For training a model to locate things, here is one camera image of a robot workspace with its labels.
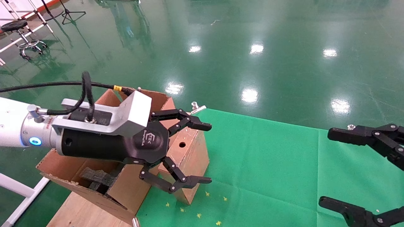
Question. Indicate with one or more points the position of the silver metal clamp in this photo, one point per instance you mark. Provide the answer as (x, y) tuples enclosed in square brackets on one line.
[(136, 222), (197, 108), (351, 127)]

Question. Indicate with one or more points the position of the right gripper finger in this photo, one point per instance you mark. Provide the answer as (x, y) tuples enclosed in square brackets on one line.
[(359, 217), (378, 140)]

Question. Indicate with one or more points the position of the black tripod stand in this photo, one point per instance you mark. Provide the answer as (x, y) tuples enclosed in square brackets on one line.
[(67, 12)]

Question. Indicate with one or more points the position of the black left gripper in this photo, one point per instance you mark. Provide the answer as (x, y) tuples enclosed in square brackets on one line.
[(104, 146)]

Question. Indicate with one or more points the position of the white pipe frame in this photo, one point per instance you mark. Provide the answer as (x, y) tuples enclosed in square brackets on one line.
[(45, 21)]

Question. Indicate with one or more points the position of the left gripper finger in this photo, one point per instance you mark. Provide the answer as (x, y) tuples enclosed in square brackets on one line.
[(195, 123), (192, 180)]

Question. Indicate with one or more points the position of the green table cloth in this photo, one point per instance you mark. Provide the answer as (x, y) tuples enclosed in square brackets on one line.
[(268, 173)]

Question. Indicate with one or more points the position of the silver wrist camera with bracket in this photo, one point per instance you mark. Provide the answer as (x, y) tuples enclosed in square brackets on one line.
[(135, 107)]

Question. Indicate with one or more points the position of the white table frame tube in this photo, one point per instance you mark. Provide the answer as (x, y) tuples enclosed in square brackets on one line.
[(15, 186)]

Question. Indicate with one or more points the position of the large open cardboard carton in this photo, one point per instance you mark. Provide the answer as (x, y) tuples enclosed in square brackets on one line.
[(126, 189)]

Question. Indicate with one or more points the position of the black round base stand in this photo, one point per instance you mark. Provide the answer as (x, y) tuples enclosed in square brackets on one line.
[(53, 14)]

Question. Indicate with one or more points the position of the small cardboard box with hole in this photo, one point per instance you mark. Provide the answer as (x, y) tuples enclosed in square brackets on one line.
[(189, 157)]

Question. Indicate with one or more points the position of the black foam block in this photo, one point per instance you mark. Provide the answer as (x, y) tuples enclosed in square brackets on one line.
[(94, 177)]

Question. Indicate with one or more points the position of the black stool chrome base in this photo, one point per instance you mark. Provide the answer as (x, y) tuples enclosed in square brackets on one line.
[(14, 26)]

